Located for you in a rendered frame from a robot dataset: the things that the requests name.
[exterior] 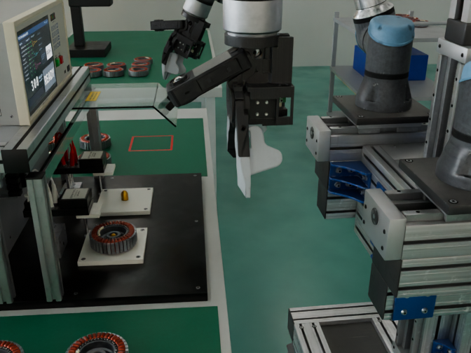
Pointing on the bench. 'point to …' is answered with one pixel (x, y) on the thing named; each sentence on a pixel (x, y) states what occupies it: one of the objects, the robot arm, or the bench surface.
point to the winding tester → (48, 7)
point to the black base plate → (189, 255)
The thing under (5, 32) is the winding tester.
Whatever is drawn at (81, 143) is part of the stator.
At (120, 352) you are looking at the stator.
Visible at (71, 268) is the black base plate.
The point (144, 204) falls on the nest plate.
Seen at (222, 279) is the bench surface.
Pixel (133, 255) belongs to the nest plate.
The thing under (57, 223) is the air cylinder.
